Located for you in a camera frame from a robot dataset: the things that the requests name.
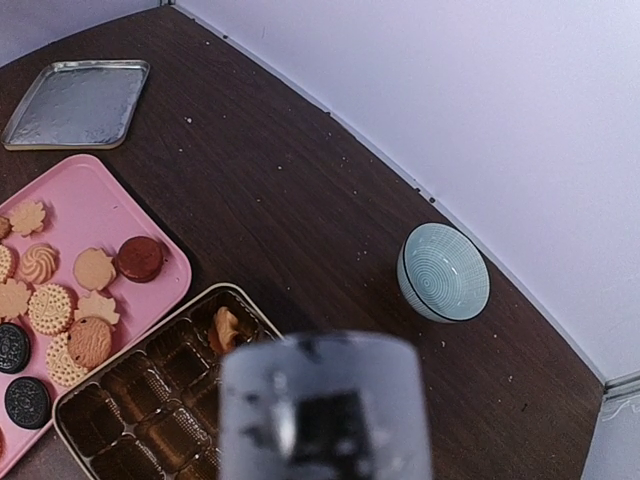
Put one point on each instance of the silver metal tin lid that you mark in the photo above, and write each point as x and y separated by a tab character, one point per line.
77	104

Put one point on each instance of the pale blue ceramic bowl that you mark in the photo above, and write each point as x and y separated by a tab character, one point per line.
442	275

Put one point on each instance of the pink tray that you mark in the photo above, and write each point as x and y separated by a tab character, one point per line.
87	207

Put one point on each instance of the gold cookie tin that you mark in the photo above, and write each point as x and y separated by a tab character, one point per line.
151	412

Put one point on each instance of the black sandwich cookie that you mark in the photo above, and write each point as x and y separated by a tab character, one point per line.
27	403
15	348

